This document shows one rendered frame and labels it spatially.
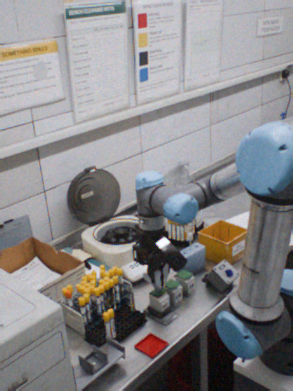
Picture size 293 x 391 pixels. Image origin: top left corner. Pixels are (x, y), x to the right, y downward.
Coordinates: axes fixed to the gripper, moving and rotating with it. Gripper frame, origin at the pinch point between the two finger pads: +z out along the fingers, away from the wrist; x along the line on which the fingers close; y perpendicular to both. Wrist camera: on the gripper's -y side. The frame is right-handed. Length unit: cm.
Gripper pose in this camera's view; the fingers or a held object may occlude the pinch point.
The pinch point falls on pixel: (161, 289)
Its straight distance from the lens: 135.4
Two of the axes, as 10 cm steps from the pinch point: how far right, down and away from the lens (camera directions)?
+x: -6.7, 3.3, -6.6
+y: -7.4, -2.2, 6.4
